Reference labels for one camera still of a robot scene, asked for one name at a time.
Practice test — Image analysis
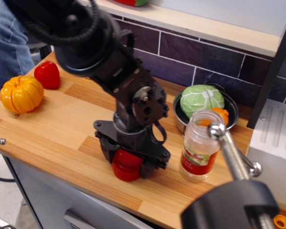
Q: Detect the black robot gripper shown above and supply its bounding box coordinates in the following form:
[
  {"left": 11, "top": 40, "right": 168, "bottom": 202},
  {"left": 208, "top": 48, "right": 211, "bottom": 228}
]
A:
[{"left": 93, "top": 114, "right": 170, "bottom": 179}]

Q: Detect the red plastic cap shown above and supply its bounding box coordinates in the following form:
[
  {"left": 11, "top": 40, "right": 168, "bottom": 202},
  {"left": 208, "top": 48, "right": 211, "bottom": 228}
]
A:
[{"left": 112, "top": 149, "right": 143, "bottom": 182}]

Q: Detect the clear spice jar red label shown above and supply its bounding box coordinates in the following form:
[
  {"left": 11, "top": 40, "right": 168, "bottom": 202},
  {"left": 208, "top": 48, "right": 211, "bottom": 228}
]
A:
[{"left": 179, "top": 110, "right": 224, "bottom": 183}]

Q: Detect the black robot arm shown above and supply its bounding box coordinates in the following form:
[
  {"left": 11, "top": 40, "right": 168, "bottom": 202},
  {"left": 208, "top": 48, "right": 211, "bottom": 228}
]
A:
[{"left": 6, "top": 0, "right": 170, "bottom": 178}]

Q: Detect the silver metal pot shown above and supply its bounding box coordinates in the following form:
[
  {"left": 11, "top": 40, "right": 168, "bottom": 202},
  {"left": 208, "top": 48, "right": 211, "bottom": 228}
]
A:
[{"left": 173, "top": 83, "right": 239, "bottom": 134}]

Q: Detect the orange toy fruit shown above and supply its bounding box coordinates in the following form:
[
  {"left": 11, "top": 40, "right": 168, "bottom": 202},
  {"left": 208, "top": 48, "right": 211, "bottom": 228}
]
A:
[{"left": 197, "top": 107, "right": 229, "bottom": 127}]

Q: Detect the green toy cabbage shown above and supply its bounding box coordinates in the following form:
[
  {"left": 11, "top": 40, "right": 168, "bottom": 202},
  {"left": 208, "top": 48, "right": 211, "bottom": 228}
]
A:
[{"left": 180, "top": 84, "right": 225, "bottom": 119}]

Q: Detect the red toy strawberry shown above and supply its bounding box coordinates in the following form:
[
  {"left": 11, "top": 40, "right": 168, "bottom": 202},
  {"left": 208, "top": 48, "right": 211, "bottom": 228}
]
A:
[{"left": 34, "top": 61, "right": 60, "bottom": 89}]

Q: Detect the black clamp with metal screw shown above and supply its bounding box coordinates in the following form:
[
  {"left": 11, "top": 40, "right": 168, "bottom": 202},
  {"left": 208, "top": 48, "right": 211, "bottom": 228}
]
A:
[{"left": 181, "top": 122, "right": 280, "bottom": 229}]

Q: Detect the orange toy pumpkin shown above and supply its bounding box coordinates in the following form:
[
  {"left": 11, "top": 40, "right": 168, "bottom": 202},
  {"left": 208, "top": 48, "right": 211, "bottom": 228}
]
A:
[{"left": 0, "top": 75, "right": 44, "bottom": 114}]

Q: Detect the grey chair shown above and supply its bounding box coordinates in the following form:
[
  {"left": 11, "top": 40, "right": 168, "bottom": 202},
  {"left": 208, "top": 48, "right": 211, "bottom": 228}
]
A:
[{"left": 27, "top": 35, "right": 53, "bottom": 62}]

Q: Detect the wooden shelf with dark posts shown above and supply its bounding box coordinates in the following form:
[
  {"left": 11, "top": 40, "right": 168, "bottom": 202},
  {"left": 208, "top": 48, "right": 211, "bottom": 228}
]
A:
[{"left": 97, "top": 0, "right": 286, "bottom": 128}]

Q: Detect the white sink unit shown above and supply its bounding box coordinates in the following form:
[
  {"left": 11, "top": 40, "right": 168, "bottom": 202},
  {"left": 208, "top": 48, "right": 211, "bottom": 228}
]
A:
[{"left": 246, "top": 35, "right": 286, "bottom": 208}]

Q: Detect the person leg in jeans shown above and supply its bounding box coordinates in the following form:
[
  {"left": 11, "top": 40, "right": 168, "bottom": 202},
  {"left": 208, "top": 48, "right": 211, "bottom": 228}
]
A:
[{"left": 0, "top": 0, "right": 35, "bottom": 91}]

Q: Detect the grey cabinet drawer handle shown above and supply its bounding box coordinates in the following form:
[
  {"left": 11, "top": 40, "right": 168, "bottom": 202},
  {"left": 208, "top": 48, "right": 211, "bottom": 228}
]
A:
[{"left": 63, "top": 210, "right": 95, "bottom": 229}]

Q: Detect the black floor cable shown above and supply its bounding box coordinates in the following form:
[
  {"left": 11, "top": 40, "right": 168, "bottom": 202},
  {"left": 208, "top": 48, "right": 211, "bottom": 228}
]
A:
[{"left": 0, "top": 150, "right": 16, "bottom": 183}]

